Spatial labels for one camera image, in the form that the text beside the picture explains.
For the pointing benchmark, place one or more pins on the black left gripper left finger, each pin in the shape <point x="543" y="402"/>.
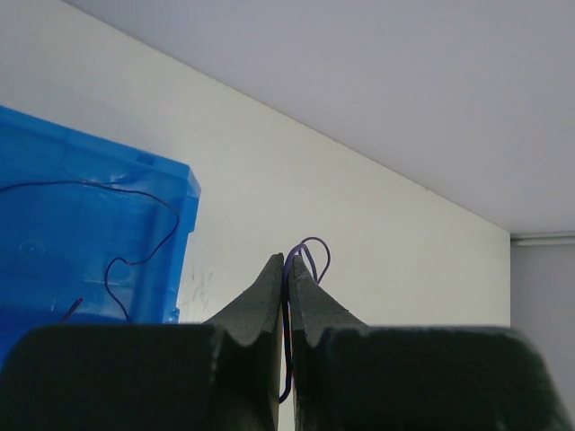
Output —
<point x="222" y="374"/>

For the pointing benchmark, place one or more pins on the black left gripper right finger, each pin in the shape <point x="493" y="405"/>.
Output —
<point x="349" y="375"/>

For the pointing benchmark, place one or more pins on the blue plastic bin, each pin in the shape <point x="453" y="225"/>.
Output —
<point x="92" y="231"/>

